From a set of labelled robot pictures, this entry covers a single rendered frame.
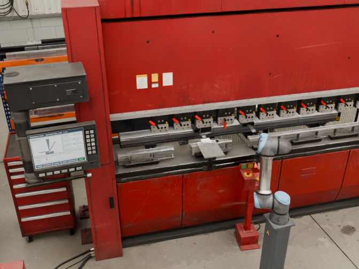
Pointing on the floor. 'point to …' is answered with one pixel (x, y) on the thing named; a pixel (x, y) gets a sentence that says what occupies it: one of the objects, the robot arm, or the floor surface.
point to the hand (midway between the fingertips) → (259, 168)
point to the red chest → (38, 198)
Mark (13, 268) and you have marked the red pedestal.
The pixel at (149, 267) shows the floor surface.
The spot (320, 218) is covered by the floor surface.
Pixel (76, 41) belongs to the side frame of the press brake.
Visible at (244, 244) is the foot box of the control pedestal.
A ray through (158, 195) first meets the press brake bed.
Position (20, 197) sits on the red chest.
